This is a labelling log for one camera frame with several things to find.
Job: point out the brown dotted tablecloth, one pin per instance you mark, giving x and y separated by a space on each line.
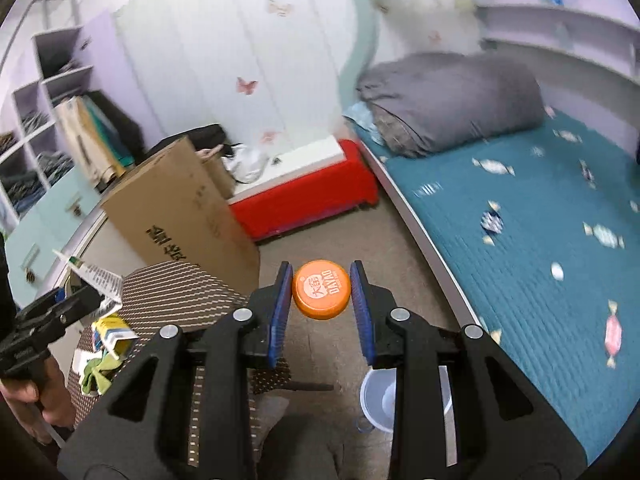
182 294

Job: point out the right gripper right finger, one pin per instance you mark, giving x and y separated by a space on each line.
463 408

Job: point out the white shelf cabinet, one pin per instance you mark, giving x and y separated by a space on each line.
46 201

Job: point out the grey folded duvet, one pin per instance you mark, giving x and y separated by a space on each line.
428 103

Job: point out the white plastic bag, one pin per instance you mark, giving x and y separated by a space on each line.
244 163

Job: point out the large cardboard box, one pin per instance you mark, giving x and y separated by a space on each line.
169 209

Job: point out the green crumpled cloth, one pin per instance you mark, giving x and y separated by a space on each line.
96 378

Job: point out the lilac wall shelves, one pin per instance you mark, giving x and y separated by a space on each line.
601 33

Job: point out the white printed paper wrapper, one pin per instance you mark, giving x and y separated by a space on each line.
103 281

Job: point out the person's left hand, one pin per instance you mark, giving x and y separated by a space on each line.
32 405

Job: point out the hanging beige green clothes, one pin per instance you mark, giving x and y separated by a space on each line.
102 139

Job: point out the red storage bench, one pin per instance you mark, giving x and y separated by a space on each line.
323 194

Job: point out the teal quilted bed mattress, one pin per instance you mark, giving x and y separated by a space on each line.
540 229

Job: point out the orange bottle cap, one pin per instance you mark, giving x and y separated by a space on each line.
321 289

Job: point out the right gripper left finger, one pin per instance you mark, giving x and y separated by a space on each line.
179 408

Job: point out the yellow white carton trash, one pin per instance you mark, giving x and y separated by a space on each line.
113 335

